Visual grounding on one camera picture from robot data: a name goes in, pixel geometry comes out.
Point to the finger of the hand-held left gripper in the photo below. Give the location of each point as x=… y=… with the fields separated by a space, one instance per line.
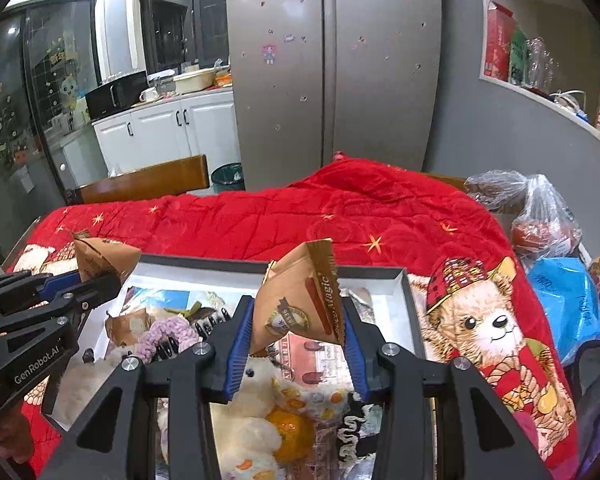
x=95 y=290
x=57 y=282

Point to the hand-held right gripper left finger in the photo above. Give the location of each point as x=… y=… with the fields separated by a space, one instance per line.
x=237 y=355

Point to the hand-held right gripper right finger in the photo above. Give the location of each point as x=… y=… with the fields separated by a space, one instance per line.
x=360 y=360

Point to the brown snack packet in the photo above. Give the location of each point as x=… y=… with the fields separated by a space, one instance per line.
x=300 y=300
x=105 y=257

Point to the beige fluffy plush toy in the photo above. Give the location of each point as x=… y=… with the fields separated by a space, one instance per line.
x=85 y=390

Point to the cream plush toy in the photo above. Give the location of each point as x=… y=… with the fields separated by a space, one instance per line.
x=250 y=425

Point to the grey tray box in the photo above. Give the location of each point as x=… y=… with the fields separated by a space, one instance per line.
x=205 y=265

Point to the person's left hand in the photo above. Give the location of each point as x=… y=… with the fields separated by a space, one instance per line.
x=5 y=435

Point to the black claw hair clip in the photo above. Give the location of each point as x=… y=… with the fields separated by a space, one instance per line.
x=215 y=322

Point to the tan snack packet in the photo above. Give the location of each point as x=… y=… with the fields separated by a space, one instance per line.
x=127 y=327

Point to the black white frilled scrunchie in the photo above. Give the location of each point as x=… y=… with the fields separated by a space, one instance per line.
x=352 y=435

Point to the pink crochet scrunchie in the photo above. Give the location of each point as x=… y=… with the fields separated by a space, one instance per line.
x=165 y=330

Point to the tangerine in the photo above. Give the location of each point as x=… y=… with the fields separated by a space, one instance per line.
x=292 y=435

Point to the red printed blanket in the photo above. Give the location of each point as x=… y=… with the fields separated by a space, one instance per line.
x=280 y=220

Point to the white kitchen cabinet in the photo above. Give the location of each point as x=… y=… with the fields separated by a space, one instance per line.
x=165 y=135

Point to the green trash bin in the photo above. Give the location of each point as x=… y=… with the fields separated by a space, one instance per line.
x=226 y=177

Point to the glass door with stickers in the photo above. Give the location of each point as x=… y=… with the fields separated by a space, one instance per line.
x=30 y=110

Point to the pink plush toy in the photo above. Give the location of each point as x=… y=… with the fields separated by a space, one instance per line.
x=527 y=437

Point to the black microwave oven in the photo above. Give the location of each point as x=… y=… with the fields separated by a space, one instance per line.
x=115 y=95

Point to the white mug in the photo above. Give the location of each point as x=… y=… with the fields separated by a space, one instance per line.
x=148 y=94

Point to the blue plastic bag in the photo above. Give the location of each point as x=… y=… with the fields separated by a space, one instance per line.
x=565 y=305

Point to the clear bag with dark contents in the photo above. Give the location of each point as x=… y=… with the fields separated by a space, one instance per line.
x=495 y=190

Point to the clear bag with red contents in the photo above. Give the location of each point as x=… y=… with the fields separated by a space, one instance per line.
x=545 y=225

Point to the cream basin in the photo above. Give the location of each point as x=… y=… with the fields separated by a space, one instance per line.
x=194 y=82

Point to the black cloth bag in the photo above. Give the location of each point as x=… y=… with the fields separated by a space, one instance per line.
x=597 y=375

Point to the dark window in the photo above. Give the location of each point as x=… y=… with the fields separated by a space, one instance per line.
x=185 y=20

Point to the silver refrigerator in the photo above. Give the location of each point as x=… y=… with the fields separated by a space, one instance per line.
x=330 y=70

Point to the green box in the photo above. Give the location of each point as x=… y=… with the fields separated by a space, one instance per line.
x=518 y=60

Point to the clear plastic bottles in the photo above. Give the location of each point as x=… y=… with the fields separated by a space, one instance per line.
x=540 y=67

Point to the red box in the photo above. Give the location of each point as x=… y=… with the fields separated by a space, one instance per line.
x=497 y=42

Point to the white wall shelf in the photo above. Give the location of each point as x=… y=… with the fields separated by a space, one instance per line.
x=545 y=115

